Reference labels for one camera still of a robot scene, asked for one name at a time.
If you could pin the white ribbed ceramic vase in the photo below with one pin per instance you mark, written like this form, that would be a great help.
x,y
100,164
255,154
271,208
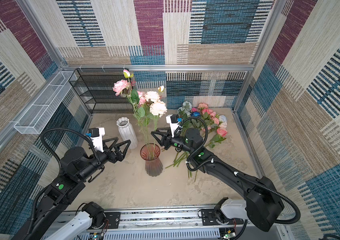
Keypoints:
x,y
127,132

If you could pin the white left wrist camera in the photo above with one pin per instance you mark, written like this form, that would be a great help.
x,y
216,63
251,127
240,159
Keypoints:
x,y
96,135

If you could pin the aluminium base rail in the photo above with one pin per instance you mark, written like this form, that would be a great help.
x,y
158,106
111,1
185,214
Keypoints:
x,y
194,222

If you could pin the pile of artificial flowers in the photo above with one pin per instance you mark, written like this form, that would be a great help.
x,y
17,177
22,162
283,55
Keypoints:
x,y
211,122

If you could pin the white wire mesh basket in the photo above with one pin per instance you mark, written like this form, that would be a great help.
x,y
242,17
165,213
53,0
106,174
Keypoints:
x,y
37,116

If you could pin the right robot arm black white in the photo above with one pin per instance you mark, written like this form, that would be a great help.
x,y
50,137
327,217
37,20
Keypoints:
x,y
263,205

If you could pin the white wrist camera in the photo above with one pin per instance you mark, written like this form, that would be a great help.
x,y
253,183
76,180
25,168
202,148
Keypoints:
x,y
96,135
174,121

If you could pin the cream white rose stem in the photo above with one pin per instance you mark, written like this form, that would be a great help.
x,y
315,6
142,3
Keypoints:
x,y
157,109

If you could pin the pink ribbed glass vase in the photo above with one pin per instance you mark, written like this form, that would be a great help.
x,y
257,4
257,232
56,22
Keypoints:
x,y
150,153

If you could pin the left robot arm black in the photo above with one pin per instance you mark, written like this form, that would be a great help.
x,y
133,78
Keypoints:
x,y
75,169

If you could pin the black wire mesh shelf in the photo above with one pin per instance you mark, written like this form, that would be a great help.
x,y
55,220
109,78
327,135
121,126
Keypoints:
x,y
95,89

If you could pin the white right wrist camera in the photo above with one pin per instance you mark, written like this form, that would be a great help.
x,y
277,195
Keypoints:
x,y
174,121

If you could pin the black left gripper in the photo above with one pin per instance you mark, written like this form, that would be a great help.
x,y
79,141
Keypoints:
x,y
117,156

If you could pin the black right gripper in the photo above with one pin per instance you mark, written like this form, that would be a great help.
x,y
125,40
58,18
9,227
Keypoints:
x,y
166,139

